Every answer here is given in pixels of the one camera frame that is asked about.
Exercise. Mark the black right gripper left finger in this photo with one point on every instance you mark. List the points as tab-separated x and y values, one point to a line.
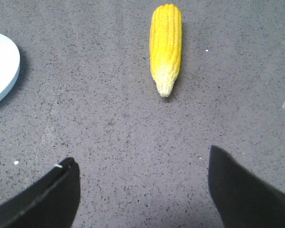
51	202

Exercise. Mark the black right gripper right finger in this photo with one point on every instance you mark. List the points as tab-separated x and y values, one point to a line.
243	200

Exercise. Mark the light blue round plate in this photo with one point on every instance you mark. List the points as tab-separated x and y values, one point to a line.
9	65

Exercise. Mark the yellow corn cob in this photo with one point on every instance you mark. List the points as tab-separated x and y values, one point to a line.
165	47

